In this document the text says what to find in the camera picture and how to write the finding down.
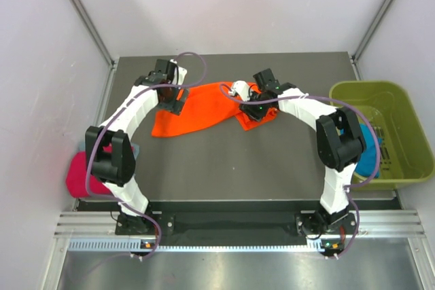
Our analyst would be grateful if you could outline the olive green plastic bin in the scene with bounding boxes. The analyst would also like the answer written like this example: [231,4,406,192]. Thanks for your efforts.
[329,81,434,191]

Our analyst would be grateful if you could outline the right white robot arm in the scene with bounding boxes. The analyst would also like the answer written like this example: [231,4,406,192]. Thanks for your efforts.
[229,69,366,236]

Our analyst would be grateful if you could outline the slotted cable duct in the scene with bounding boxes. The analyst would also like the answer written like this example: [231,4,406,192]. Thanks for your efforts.
[68,238,343,253]

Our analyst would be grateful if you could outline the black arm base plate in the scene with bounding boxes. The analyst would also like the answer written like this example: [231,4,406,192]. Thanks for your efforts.
[116,211,356,237]

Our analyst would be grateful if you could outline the blue t shirt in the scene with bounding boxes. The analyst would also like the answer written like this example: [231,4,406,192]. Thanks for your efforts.
[355,124,376,177]

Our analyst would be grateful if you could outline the aluminium frame rail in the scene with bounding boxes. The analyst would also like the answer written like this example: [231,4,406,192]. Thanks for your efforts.
[54,210,425,238]

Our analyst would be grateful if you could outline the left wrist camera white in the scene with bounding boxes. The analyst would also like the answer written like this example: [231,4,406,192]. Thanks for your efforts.
[169,59,188,85]

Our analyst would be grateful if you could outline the orange t shirt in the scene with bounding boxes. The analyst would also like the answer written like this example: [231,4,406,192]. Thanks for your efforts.
[152,82,278,138]

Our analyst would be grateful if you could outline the red folded t shirt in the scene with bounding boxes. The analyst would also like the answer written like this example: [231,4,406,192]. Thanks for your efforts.
[65,141,111,198]

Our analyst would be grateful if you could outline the grey folded t shirt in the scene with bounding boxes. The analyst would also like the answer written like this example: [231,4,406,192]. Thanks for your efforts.
[77,141,140,159]

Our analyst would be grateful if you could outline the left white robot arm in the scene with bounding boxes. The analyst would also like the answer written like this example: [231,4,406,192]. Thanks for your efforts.
[85,59,189,235]

